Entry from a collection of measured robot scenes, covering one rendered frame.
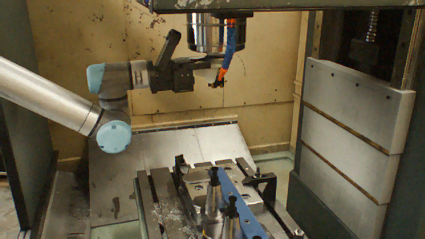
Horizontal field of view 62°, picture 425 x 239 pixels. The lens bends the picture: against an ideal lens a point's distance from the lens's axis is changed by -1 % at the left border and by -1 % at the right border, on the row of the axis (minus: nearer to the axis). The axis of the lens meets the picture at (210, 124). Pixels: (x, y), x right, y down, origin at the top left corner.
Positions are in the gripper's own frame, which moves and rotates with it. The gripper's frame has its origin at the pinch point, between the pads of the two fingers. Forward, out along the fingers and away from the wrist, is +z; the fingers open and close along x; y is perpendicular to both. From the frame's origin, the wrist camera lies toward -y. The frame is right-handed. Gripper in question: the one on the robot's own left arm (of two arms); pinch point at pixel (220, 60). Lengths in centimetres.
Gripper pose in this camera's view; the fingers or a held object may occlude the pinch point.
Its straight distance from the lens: 99.6
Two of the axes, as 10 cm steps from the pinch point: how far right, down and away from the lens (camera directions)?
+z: 9.6, -1.3, 2.5
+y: 0.2, 9.2, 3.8
